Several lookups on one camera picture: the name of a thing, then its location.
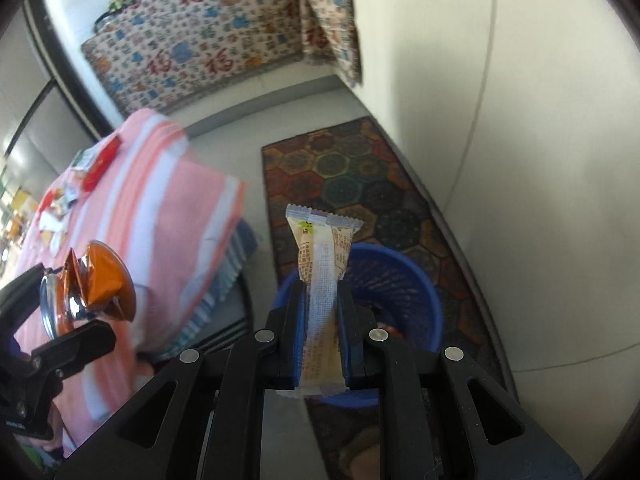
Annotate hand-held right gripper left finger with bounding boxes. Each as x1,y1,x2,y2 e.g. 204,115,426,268
52,280,306,480

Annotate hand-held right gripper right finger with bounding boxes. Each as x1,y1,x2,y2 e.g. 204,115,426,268
336,280,586,480

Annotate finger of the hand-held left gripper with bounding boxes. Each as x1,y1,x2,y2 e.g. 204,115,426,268
30,321,117,376
0,262,51,331

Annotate long beige snack wrapper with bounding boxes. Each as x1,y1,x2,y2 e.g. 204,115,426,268
274,203,368,401

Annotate clear white packet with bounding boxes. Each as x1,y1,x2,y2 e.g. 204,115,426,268
37,210,68,251

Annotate orange foil wrapper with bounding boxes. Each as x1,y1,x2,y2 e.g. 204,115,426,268
62,241,137,322

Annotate blue plastic mesh basket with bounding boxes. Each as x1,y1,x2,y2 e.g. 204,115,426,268
272,244,445,408

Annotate green white drink carton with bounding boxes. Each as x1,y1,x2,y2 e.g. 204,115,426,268
70,149,98,171

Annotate red sachet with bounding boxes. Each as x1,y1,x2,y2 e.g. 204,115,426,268
82,140,121,191

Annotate blue striped undercloth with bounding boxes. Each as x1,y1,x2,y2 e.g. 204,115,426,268
165,220,261,356

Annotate hexagon patterned rug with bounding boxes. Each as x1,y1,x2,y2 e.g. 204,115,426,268
261,116,521,480

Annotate grey multi-door fridge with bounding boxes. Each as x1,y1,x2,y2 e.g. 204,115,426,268
0,5,106,186

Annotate pink white striped tablecloth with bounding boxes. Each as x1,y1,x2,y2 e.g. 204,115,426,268
12,108,248,456

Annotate white lower cabinets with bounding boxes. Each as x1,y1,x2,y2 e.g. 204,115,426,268
345,0,640,461

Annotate large patterned cloth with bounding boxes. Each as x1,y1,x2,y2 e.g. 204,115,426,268
80,0,306,116

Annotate small patterned cloth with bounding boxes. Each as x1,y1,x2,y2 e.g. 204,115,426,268
292,0,363,88

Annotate black round table frame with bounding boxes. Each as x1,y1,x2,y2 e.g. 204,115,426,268
195,270,257,361

